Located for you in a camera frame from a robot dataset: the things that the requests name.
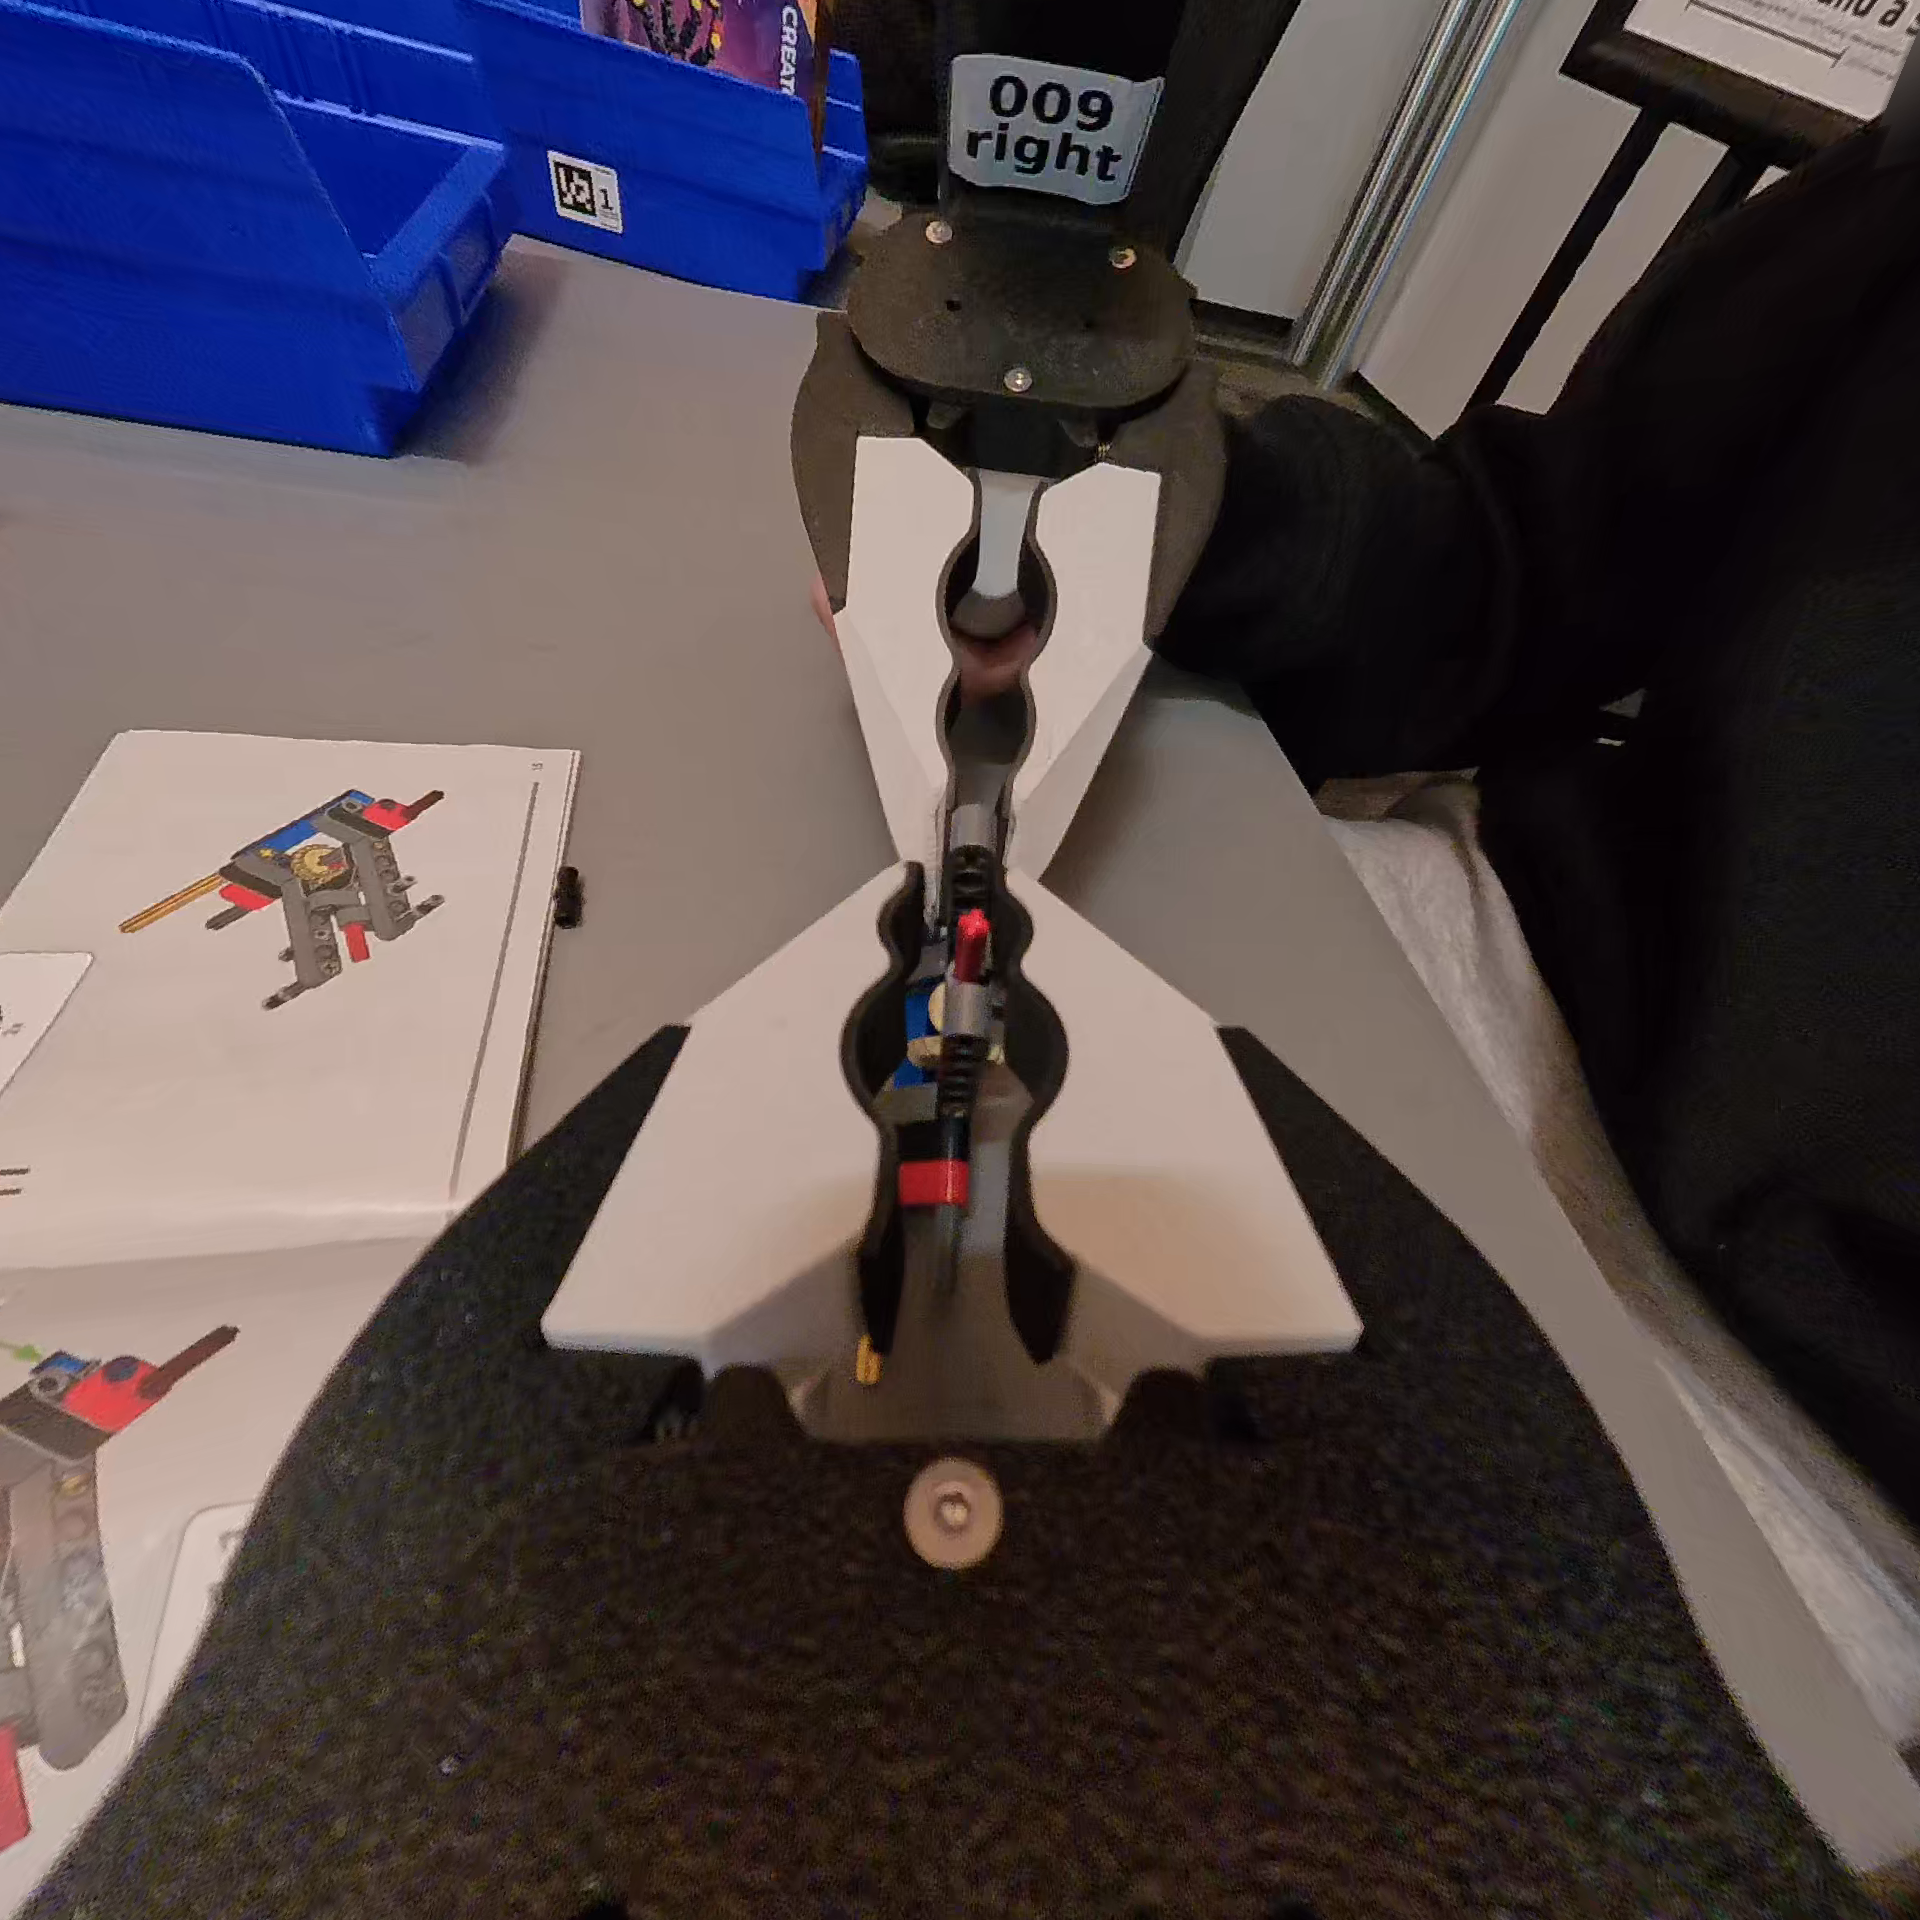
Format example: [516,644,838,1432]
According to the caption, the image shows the silver metal post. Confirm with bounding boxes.
[1286,0,1520,395]

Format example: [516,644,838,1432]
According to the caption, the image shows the person's black clothing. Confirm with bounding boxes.
[1463,128,1920,1518]

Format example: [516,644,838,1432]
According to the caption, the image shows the open lego instruction booklet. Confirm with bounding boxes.
[0,730,586,1870]

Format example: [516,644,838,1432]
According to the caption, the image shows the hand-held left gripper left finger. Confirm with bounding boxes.
[540,862,928,1403]

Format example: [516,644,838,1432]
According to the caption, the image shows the black metal stand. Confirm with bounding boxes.
[1463,29,1877,424]

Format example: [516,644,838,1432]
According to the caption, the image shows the white printed sign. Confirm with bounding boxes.
[1622,0,1920,121]

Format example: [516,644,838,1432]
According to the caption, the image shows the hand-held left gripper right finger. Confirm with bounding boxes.
[990,877,1364,1403]

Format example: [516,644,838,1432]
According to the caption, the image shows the blue plastic bin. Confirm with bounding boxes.
[458,0,872,304]
[0,0,511,460]

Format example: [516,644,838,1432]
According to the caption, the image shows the partly built lego chassis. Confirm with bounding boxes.
[856,803,1038,1386]

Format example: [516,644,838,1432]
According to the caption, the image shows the purple printed box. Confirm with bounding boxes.
[581,0,830,154]

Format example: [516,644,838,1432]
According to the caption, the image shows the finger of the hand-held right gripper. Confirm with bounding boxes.
[1007,469,1163,885]
[832,434,980,874]

